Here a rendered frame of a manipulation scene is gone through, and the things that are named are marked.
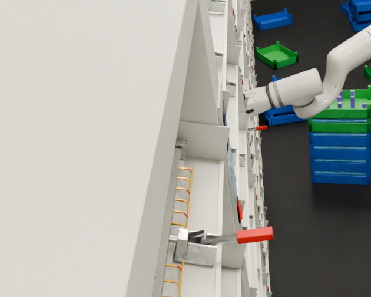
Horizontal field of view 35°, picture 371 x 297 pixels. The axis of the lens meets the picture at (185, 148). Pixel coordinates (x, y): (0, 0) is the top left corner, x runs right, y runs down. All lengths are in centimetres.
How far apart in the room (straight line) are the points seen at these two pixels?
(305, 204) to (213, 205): 238
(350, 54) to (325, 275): 114
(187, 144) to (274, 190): 243
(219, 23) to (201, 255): 66
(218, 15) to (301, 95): 67
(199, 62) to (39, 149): 37
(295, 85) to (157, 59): 141
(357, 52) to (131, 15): 140
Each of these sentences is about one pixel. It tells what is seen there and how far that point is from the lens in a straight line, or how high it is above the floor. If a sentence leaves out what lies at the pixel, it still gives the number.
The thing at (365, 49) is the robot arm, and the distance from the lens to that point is 188.
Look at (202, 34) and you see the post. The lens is 67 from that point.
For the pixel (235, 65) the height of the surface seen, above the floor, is 130.
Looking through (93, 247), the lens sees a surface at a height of 174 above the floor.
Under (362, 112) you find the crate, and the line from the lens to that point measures 292.
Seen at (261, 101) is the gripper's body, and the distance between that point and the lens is 181.
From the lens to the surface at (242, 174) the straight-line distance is 137.
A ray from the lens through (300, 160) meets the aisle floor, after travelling 336.
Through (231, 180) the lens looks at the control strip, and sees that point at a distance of 78.
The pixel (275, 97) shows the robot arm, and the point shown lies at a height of 104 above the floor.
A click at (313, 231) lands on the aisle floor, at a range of 288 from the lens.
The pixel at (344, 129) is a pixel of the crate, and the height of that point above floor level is 34.
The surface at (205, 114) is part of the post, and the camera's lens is 71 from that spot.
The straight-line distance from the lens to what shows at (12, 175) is 33.
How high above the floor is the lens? 190
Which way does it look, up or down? 32 degrees down
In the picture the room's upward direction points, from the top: 11 degrees counter-clockwise
